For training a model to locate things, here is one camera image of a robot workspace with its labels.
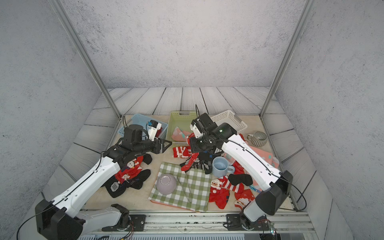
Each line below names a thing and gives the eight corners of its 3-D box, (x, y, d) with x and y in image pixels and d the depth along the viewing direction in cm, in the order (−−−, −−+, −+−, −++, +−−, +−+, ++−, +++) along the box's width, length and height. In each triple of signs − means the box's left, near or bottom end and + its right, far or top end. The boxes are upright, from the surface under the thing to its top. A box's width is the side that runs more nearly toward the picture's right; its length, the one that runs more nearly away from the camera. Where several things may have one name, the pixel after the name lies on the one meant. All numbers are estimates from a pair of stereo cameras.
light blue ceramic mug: (212, 177, 88) (213, 172, 83) (211, 162, 95) (212, 156, 90) (233, 177, 88) (235, 172, 83) (230, 162, 95) (232, 156, 90)
